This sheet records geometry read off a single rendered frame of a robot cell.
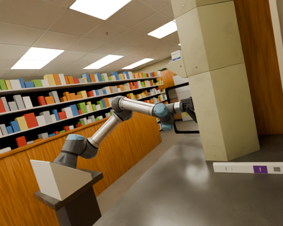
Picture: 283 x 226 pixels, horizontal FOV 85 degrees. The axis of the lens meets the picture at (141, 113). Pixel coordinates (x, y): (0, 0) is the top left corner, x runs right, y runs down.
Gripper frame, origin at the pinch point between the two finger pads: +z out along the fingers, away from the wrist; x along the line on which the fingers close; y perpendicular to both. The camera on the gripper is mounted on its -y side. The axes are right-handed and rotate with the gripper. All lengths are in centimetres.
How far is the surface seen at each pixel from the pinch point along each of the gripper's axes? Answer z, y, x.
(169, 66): -16.4, 27.7, -15.3
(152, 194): -23, -28, -49
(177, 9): -6, 53, -15
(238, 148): 8.2, -23.0, -10.1
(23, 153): -203, -14, -42
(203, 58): 1.8, 26.0, -15.3
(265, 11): 30, 44, 22
